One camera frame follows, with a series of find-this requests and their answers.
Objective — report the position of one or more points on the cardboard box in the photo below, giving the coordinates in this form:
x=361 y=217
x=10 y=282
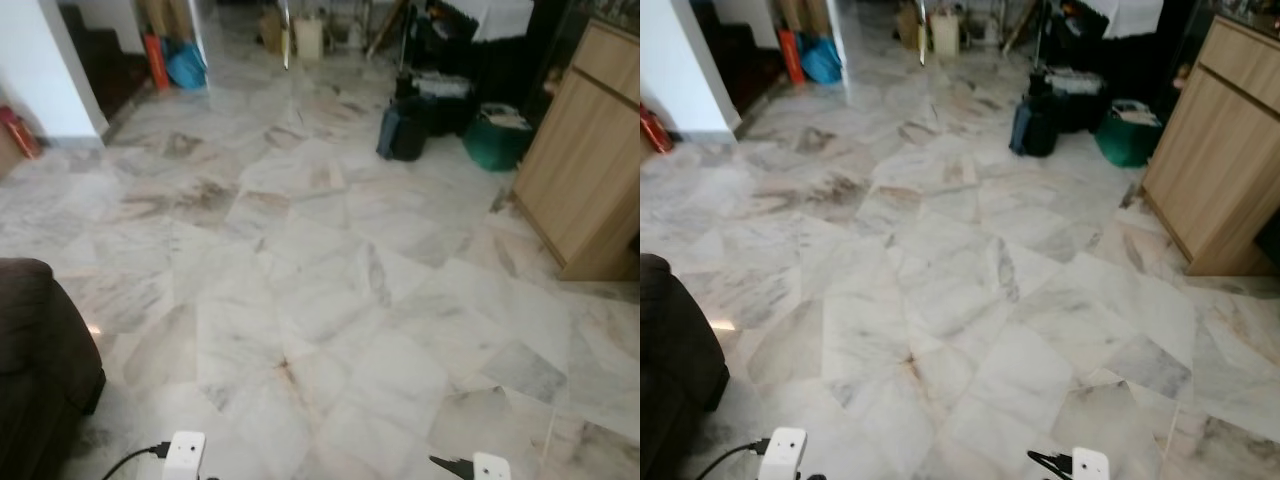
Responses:
x=271 y=33
x=910 y=28

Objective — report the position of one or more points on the black bag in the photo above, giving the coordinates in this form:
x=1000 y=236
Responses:
x=402 y=130
x=1033 y=125

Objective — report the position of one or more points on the dark fabric sofa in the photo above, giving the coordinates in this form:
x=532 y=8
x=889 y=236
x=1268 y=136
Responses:
x=40 y=350
x=675 y=360

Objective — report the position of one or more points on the tall orange box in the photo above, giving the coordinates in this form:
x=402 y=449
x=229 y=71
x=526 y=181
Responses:
x=791 y=57
x=157 y=62

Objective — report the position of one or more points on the blue bag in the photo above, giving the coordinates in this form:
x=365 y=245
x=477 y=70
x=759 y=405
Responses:
x=187 y=66
x=822 y=62

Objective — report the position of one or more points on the cream bin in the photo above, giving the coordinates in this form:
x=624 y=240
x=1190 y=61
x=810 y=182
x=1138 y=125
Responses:
x=945 y=36
x=308 y=40

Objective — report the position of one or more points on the green basket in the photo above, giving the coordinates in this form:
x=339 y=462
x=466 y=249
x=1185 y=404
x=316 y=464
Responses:
x=497 y=142
x=1127 y=138

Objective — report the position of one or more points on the white cloth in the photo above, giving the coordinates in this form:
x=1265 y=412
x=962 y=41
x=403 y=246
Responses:
x=1130 y=15
x=495 y=18

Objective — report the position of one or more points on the metal pole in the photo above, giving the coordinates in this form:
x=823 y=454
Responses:
x=922 y=32
x=286 y=35

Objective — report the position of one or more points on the red plastic object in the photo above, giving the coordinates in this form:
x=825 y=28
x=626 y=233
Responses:
x=20 y=133
x=655 y=131

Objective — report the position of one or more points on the white flat appliance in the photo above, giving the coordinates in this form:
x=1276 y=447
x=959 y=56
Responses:
x=1075 y=82
x=445 y=86

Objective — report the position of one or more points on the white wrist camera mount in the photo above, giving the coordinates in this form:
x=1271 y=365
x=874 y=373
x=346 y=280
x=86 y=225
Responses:
x=185 y=455
x=782 y=455
x=1090 y=466
x=492 y=468

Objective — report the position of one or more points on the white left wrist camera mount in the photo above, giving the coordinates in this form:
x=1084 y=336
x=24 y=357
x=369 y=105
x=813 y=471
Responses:
x=782 y=455
x=185 y=455

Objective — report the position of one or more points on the light wooden cabinet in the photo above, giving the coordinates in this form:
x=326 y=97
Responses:
x=590 y=170
x=1215 y=160

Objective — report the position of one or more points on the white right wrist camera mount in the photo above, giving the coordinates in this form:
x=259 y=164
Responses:
x=1090 y=466
x=492 y=468

